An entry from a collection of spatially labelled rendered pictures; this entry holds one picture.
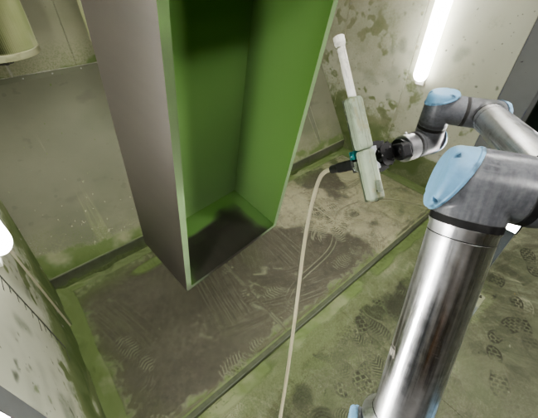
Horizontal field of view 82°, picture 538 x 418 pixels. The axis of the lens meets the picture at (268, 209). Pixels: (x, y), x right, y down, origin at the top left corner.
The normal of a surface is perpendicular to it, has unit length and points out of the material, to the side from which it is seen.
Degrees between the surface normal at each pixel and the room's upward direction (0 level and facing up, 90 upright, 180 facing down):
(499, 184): 56
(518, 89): 90
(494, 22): 90
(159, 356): 0
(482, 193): 64
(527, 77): 90
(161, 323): 0
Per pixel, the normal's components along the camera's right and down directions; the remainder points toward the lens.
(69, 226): 0.55, 0.00
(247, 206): 0.15, -0.65
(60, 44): 0.65, 0.50
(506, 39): -0.76, 0.42
